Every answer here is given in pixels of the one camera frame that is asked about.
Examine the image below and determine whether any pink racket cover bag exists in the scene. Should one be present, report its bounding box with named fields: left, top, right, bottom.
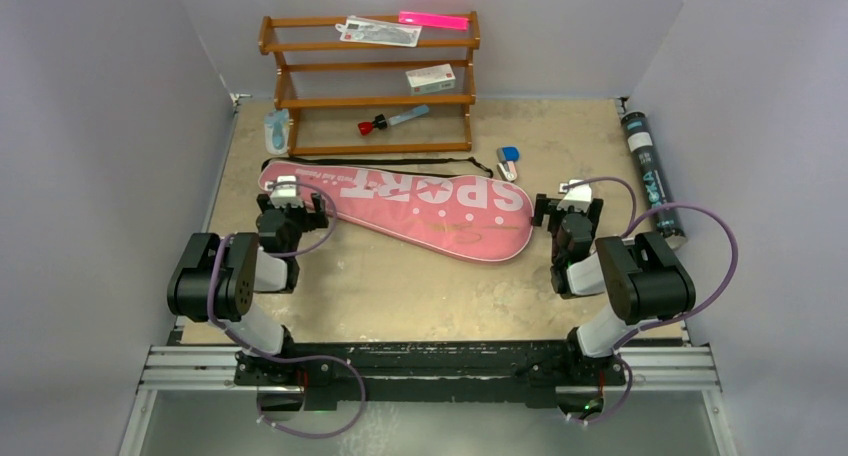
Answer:
left=258, top=161, right=533, bottom=263

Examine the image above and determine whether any black shuttlecock tube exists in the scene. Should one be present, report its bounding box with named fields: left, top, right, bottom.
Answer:
left=621, top=111, right=687, bottom=250

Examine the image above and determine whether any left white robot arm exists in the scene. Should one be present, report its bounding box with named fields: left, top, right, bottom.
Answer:
left=166, top=191, right=336, bottom=385

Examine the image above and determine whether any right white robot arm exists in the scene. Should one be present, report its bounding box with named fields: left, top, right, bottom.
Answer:
left=531, top=193, right=696, bottom=383

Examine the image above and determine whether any white pink small clip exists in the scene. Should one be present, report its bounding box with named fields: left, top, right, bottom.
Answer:
left=497, top=161, right=518, bottom=182

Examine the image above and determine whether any blue grey eraser block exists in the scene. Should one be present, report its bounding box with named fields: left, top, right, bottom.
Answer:
left=497, top=146, right=520, bottom=163

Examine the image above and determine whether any light blue packaged item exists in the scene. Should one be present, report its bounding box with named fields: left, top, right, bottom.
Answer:
left=263, top=109, right=291, bottom=156

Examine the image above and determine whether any light blue glue stick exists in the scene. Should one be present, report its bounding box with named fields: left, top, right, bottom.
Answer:
left=387, top=105, right=430, bottom=127

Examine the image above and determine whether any wooden three-tier shelf rack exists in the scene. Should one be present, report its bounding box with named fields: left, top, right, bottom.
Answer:
left=258, top=11, right=481, bottom=156

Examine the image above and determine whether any white red small box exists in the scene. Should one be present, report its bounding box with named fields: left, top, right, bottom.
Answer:
left=405, top=64, right=456, bottom=96

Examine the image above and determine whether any clear plastic blister package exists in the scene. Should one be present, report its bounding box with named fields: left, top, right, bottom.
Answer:
left=335, top=16, right=423, bottom=47

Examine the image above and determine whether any pink flat ruler package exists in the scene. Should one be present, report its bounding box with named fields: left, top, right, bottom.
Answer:
left=398, top=11, right=469, bottom=31

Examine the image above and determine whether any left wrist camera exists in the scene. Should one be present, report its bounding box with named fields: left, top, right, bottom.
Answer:
left=265, top=175, right=305, bottom=209

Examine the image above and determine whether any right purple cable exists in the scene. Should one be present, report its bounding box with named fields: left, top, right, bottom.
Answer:
left=563, top=176, right=739, bottom=428

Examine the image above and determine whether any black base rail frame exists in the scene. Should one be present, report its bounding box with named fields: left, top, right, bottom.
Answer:
left=140, top=340, right=720, bottom=413

